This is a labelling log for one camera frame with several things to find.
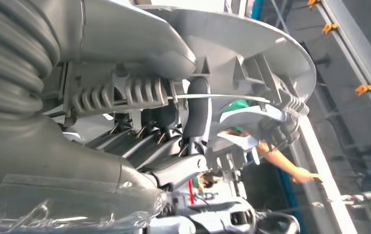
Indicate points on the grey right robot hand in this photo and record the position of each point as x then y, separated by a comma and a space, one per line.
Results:
43, 168

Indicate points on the white and black machine shell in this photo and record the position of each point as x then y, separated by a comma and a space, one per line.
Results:
211, 210

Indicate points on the person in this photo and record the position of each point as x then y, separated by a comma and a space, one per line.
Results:
282, 161

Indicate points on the orange clip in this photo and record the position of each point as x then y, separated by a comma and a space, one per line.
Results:
313, 2
365, 89
329, 27

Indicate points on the grey aluminium rail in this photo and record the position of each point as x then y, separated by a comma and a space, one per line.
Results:
360, 48

